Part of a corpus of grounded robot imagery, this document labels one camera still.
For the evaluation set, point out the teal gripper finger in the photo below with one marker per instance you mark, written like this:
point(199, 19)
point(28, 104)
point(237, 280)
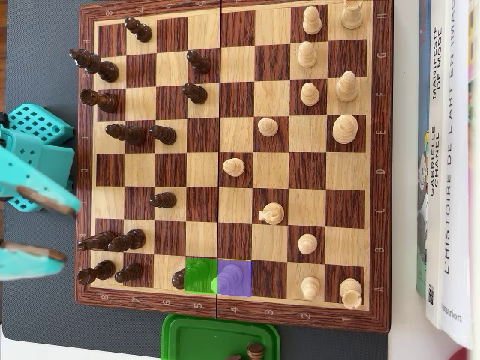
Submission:
point(33, 183)
point(26, 262)

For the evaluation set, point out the dark wooden pawn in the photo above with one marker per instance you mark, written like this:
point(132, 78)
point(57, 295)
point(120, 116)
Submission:
point(178, 279)
point(138, 30)
point(195, 93)
point(198, 62)
point(163, 134)
point(164, 200)
point(129, 272)
point(127, 240)

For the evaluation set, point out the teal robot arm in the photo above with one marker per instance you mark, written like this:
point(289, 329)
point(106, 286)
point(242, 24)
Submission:
point(52, 157)

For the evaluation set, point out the dark wooden chess piece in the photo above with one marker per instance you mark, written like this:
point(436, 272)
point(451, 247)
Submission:
point(255, 350)
point(234, 357)

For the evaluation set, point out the dark wooden rook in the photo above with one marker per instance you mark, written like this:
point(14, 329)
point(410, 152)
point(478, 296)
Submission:
point(100, 99)
point(96, 272)

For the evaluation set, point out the dark wooden bishop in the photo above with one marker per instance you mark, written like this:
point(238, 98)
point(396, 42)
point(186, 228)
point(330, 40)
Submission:
point(97, 241)

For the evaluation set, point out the dark wooden queen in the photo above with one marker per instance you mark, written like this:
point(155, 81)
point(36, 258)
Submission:
point(127, 134)

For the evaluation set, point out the dark grey table mat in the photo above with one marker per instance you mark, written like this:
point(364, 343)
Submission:
point(37, 56)

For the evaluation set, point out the green plastic tray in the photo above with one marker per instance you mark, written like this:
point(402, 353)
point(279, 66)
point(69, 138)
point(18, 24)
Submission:
point(202, 337)

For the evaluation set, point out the light wooden pawn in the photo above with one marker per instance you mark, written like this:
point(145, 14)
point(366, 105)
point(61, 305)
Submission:
point(308, 243)
point(267, 127)
point(311, 288)
point(312, 21)
point(310, 94)
point(233, 167)
point(307, 55)

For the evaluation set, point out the wooden folding chessboard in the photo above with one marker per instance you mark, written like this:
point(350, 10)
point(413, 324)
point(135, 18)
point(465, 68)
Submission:
point(270, 172)

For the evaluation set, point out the light wooden knight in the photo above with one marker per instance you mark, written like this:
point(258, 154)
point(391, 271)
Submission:
point(273, 213)

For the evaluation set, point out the light wooden king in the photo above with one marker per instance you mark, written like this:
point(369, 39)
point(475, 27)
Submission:
point(345, 128)

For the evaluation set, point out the light wooden rook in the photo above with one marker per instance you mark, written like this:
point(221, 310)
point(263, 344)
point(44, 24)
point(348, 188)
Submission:
point(351, 293)
point(352, 15)

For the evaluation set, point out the light wooden bishop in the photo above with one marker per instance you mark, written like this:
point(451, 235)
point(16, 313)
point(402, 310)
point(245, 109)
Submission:
point(347, 87)

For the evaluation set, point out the blue illustrated book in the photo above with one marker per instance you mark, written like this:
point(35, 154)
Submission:
point(422, 187)

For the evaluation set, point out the white Gabrielle Chanel book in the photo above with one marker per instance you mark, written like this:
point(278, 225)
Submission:
point(435, 150)

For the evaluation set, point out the white book with coloured marks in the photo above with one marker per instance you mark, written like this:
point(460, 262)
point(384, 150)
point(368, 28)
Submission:
point(475, 150)

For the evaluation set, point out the red object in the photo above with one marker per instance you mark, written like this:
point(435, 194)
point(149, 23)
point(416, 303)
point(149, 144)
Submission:
point(465, 354)

